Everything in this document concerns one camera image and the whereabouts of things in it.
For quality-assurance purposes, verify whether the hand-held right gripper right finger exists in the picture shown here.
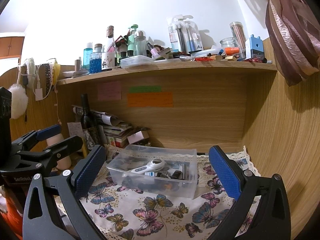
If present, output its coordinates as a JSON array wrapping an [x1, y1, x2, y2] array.
[[208, 145, 292, 240]]

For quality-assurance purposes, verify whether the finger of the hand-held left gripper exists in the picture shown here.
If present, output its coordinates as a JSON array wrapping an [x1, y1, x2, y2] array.
[[11, 124, 62, 154], [19, 135, 83, 173]]

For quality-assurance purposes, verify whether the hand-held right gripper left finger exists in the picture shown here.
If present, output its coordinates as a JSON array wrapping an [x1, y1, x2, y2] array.
[[22, 145, 107, 240]]

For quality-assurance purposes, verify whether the clear plastic storage box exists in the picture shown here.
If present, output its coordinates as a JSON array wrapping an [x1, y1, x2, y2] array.
[[107, 144, 198, 200]]

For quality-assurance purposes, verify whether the white handheld thermometer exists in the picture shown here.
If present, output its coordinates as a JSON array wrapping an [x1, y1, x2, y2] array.
[[130, 159, 165, 175]]

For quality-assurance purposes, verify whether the white paper note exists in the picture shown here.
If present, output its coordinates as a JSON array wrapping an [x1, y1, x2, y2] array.
[[67, 122, 83, 139]]

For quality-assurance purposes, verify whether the beige cylinder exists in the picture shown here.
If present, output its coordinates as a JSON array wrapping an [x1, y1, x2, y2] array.
[[46, 131, 72, 170]]

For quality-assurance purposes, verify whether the white fluffy pompom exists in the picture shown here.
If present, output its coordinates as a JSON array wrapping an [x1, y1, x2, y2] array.
[[7, 84, 29, 120]]

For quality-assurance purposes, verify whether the dark wine bottle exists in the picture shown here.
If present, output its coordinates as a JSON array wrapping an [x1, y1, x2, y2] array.
[[80, 94, 100, 150]]

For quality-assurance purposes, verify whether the stack of magazines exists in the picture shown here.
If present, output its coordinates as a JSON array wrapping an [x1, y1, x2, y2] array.
[[72, 104, 150, 148]]

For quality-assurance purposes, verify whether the black lace ribbon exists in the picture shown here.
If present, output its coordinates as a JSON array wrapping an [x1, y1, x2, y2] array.
[[44, 64, 53, 97]]

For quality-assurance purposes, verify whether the small white carton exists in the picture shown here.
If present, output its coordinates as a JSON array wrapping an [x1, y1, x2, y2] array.
[[127, 131, 150, 144]]

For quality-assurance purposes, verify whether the yellow ribbon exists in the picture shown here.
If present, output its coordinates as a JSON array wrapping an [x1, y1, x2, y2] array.
[[51, 60, 61, 84]]

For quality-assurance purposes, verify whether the pink sticky note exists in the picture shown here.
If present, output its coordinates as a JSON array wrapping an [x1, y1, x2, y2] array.
[[97, 82, 122, 101]]

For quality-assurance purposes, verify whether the white fluffy headband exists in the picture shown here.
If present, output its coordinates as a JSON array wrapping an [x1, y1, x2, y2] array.
[[24, 58, 35, 88]]

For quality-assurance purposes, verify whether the butterfly print tablecloth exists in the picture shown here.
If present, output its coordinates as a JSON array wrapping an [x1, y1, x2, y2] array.
[[56, 144, 262, 240]]

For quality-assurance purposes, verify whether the blue bead jar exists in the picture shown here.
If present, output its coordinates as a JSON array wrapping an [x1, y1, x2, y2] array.
[[89, 44, 103, 74]]

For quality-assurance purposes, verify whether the wooden cabinet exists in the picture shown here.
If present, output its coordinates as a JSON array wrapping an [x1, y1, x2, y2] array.
[[0, 32, 25, 58]]

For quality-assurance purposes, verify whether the blue liquid bottle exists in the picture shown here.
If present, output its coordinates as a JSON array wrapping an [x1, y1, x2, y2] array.
[[82, 42, 93, 70]]

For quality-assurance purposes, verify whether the orange sticky note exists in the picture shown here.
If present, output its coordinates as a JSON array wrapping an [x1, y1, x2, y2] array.
[[127, 92, 173, 108]]

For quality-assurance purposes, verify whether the green sticky note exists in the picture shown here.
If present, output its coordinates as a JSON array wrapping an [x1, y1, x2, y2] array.
[[129, 86, 162, 93]]

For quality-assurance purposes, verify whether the clear corked bottle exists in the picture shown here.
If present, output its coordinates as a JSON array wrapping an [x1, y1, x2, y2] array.
[[101, 26, 117, 71]]

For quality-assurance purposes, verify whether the white flat plastic case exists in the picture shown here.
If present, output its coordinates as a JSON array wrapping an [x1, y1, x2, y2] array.
[[120, 55, 153, 68]]

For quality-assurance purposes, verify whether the wooden shelf board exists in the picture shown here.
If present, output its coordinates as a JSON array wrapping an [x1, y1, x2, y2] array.
[[57, 61, 278, 85]]

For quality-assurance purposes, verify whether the green pump bottle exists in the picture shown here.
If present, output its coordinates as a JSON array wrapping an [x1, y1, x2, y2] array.
[[127, 24, 138, 52]]

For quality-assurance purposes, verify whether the silver cap clear bottle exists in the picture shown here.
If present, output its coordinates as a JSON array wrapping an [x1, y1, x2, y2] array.
[[134, 30, 147, 57]]

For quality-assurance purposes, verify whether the pink lidded small bottle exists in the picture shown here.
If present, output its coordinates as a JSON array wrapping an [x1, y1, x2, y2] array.
[[147, 42, 159, 58]]

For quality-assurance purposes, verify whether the blue pencil sharpener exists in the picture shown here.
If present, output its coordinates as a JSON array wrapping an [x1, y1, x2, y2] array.
[[245, 34, 263, 60]]

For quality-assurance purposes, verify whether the glass jar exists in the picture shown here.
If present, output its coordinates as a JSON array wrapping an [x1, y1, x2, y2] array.
[[220, 37, 240, 52]]

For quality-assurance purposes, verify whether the toothbrush blister pack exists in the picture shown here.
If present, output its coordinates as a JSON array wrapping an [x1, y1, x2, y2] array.
[[167, 15, 187, 52], [184, 20, 200, 52]]

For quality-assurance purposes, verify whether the clear pencil tube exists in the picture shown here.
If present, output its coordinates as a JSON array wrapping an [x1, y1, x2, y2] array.
[[229, 22, 247, 58]]

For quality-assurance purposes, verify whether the mauve curtain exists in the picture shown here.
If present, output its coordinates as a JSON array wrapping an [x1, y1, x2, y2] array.
[[220, 0, 320, 87]]

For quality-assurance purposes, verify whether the white charging cable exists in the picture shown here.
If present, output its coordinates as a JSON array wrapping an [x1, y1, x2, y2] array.
[[32, 64, 44, 102]]

